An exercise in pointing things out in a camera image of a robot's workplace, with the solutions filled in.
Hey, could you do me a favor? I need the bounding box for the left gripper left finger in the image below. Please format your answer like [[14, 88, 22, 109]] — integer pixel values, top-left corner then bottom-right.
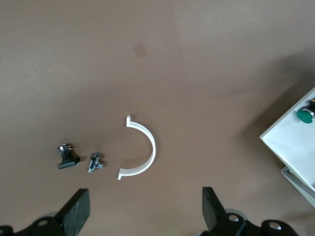
[[29, 188, 91, 236]]

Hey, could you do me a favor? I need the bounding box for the green push button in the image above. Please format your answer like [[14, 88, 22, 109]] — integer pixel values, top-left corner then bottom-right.
[[296, 98, 315, 125]]

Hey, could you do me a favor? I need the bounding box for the white control box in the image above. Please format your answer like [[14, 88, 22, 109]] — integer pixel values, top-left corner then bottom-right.
[[260, 87, 315, 195]]

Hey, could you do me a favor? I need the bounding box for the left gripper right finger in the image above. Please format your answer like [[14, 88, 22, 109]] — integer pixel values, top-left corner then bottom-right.
[[202, 186, 247, 236]]

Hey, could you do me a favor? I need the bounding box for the small metal fitting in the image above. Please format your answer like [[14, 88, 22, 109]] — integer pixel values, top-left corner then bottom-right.
[[88, 151, 106, 174]]

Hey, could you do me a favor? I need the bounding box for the white drawer cabinet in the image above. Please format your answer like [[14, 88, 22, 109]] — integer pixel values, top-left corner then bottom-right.
[[281, 165, 315, 209]]

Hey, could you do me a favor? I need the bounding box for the white semicircular bracket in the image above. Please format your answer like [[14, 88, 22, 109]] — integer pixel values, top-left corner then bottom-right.
[[115, 115, 157, 181]]

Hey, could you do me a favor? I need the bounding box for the black switch component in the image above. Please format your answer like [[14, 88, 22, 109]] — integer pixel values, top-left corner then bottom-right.
[[57, 144, 81, 170]]

